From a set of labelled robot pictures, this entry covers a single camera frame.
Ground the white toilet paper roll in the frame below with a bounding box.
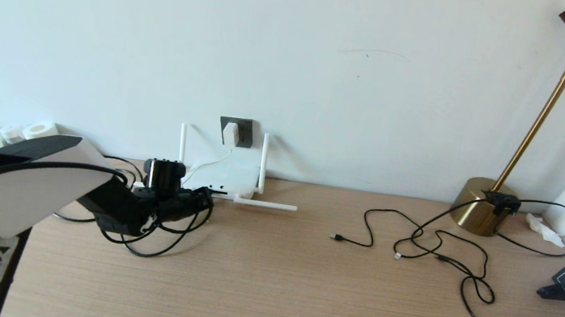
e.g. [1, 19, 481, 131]
[21, 120, 61, 143]

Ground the grey wall power socket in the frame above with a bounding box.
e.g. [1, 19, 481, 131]
[218, 116, 255, 149]

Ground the small clear plastic jar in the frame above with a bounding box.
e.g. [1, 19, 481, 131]
[0, 124, 25, 145]

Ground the black cable with silver connector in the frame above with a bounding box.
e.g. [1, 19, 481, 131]
[391, 226, 490, 283]

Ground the short black lamp cord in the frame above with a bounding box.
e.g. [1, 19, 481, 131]
[492, 196, 565, 259]

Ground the black ethernet cable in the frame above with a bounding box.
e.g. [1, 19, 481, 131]
[49, 150, 218, 264]

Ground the black plastic clip stand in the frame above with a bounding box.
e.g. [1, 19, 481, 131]
[536, 283, 565, 302]

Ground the white power adapter block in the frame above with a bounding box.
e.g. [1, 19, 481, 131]
[221, 122, 241, 149]

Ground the white wifi router with antennas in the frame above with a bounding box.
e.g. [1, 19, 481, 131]
[174, 123, 305, 213]

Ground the black USB cable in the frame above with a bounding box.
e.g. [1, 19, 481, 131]
[325, 204, 505, 306]

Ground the brass desk lamp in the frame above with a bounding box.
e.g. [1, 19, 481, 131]
[447, 0, 565, 246]

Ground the crumpled white tissue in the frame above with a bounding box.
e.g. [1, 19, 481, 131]
[523, 214, 565, 249]

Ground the black inline cord switch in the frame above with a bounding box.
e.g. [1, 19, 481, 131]
[481, 191, 523, 220]

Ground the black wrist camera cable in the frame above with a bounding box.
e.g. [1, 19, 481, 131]
[0, 155, 207, 253]

